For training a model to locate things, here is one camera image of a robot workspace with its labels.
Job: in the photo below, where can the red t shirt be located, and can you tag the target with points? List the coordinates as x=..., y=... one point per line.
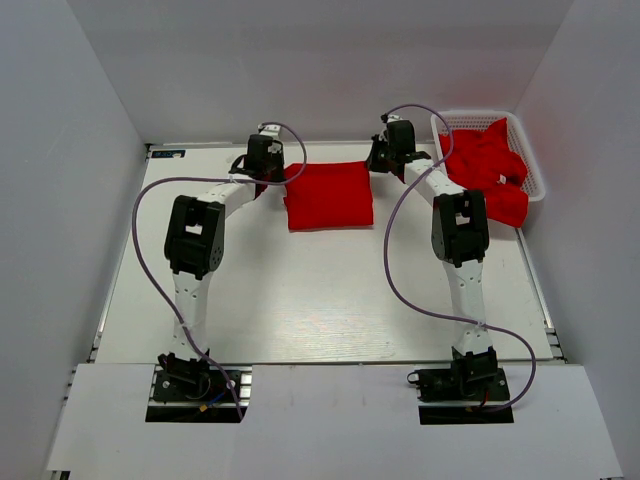
x=328, y=196

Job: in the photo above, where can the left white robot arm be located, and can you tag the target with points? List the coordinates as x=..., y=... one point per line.
x=194, y=244

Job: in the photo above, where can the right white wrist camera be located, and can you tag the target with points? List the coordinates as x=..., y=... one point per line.
x=390, y=118

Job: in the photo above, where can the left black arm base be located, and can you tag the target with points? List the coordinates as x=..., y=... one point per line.
x=195, y=392

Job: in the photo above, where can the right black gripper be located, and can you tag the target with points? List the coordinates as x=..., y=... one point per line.
x=373, y=162

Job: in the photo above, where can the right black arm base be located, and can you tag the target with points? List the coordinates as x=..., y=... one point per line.
x=472, y=390

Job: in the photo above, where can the red t shirts in basket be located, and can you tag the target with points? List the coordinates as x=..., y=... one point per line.
x=483, y=160

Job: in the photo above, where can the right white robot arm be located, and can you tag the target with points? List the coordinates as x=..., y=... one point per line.
x=459, y=232

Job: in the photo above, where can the white plastic basket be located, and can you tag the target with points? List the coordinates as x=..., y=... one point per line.
x=481, y=120

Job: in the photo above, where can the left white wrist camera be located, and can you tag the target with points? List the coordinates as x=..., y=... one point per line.
x=272, y=131

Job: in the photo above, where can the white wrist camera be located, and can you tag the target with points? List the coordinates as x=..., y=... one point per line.
x=390, y=118
x=272, y=131

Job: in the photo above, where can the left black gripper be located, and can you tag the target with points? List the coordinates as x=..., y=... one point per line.
x=280, y=174

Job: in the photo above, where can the blue table label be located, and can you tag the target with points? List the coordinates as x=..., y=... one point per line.
x=166, y=154

